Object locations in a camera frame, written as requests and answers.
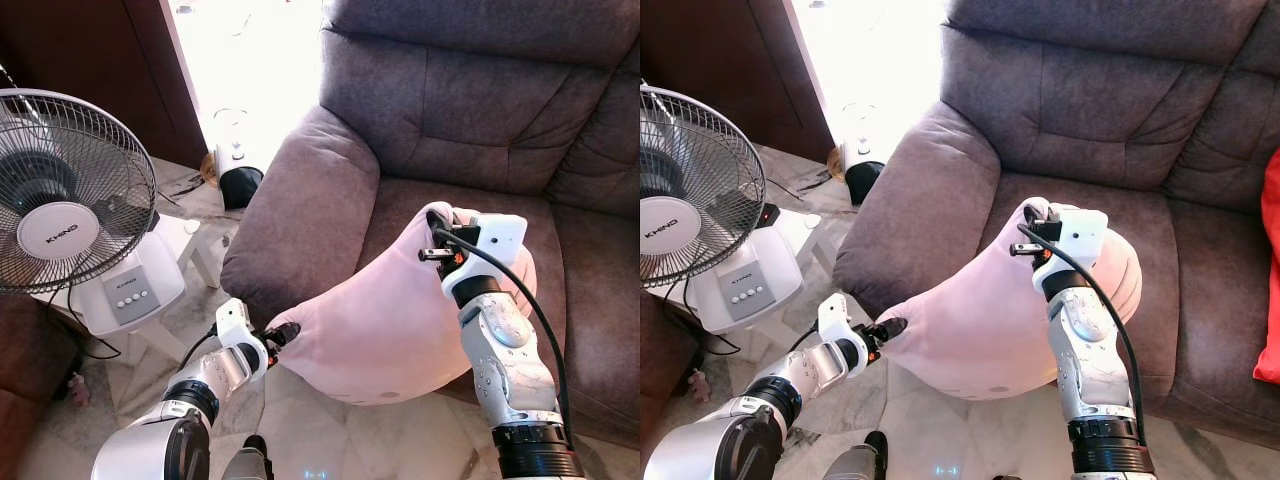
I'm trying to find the pink pillow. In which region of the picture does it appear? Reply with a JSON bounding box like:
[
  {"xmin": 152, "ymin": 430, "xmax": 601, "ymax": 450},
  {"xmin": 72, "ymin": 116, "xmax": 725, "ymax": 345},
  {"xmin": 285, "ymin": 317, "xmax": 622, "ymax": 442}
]
[
  {"xmin": 878, "ymin": 197, "xmax": 1143, "ymax": 401},
  {"xmin": 265, "ymin": 200, "xmax": 538, "ymax": 406}
]

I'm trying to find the red pillow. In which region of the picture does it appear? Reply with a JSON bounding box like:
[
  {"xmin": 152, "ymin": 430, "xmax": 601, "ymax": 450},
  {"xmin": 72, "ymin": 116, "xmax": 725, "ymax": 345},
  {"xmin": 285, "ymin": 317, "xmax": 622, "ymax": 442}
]
[{"xmin": 1253, "ymin": 148, "xmax": 1280, "ymax": 386}]

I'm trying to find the grey robot leg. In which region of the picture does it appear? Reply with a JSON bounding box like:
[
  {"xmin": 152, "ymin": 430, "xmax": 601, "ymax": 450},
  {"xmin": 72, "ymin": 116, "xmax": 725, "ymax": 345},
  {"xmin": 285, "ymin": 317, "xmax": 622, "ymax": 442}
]
[
  {"xmin": 222, "ymin": 435, "xmax": 273, "ymax": 480},
  {"xmin": 822, "ymin": 430, "xmax": 889, "ymax": 480}
]

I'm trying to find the small black bin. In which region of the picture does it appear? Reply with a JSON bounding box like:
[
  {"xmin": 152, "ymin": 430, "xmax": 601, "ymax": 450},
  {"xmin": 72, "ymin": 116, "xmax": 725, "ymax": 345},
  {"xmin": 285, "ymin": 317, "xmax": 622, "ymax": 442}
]
[
  {"xmin": 845, "ymin": 160, "xmax": 886, "ymax": 206},
  {"xmin": 218, "ymin": 165, "xmax": 265, "ymax": 211}
]

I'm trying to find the white table fan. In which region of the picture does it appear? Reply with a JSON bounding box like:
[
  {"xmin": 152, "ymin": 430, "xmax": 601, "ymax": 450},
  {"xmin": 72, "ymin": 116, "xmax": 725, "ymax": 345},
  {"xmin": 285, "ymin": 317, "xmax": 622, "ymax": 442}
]
[
  {"xmin": 640, "ymin": 85, "xmax": 801, "ymax": 336},
  {"xmin": 0, "ymin": 88, "xmax": 188, "ymax": 336}
]

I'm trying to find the dark brown armchair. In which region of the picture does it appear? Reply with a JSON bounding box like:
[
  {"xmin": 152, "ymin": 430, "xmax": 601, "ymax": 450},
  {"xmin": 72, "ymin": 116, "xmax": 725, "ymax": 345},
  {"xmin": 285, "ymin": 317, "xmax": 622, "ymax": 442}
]
[
  {"xmin": 640, "ymin": 290, "xmax": 706, "ymax": 480},
  {"xmin": 0, "ymin": 295, "xmax": 83, "ymax": 480}
]

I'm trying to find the dark brown wooden cabinet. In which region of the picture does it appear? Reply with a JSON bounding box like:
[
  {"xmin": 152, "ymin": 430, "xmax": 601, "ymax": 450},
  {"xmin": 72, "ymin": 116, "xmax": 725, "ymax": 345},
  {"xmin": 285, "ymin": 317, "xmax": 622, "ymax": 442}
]
[
  {"xmin": 640, "ymin": 0, "xmax": 836, "ymax": 161},
  {"xmin": 0, "ymin": 0, "xmax": 208, "ymax": 169}
]

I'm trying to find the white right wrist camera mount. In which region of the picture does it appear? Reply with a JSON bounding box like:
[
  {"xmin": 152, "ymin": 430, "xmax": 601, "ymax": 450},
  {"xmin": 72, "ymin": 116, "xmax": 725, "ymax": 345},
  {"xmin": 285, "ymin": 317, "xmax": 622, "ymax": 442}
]
[
  {"xmin": 1030, "ymin": 207, "xmax": 1109, "ymax": 296},
  {"xmin": 440, "ymin": 210, "xmax": 529, "ymax": 301}
]

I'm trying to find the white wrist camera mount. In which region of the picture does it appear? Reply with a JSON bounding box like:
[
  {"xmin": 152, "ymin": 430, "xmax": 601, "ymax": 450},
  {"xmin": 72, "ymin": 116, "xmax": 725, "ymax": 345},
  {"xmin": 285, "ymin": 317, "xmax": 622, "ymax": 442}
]
[
  {"xmin": 440, "ymin": 210, "xmax": 529, "ymax": 301},
  {"xmin": 818, "ymin": 293, "xmax": 869, "ymax": 376},
  {"xmin": 215, "ymin": 298, "xmax": 269, "ymax": 381},
  {"xmin": 1030, "ymin": 207, "xmax": 1109, "ymax": 296}
]

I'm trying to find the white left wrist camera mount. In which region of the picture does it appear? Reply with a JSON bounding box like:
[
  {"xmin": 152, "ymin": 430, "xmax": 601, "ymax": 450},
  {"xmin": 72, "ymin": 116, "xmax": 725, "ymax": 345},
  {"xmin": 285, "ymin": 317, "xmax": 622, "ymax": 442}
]
[
  {"xmin": 215, "ymin": 298, "xmax": 269, "ymax": 381},
  {"xmin": 818, "ymin": 293, "xmax": 869, "ymax": 376}
]

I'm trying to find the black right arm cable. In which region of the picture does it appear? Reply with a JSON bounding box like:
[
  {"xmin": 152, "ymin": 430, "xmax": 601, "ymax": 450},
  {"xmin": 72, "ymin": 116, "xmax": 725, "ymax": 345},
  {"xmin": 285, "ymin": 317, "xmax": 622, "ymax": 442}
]
[
  {"xmin": 425, "ymin": 207, "xmax": 573, "ymax": 441},
  {"xmin": 1015, "ymin": 200, "xmax": 1148, "ymax": 446}
]

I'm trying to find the black fan power cable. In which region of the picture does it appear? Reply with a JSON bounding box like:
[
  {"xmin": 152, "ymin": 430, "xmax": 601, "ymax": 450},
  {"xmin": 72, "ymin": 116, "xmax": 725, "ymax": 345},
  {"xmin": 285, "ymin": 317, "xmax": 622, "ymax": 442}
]
[
  {"xmin": 682, "ymin": 280, "xmax": 743, "ymax": 356},
  {"xmin": 62, "ymin": 288, "xmax": 123, "ymax": 361}
]

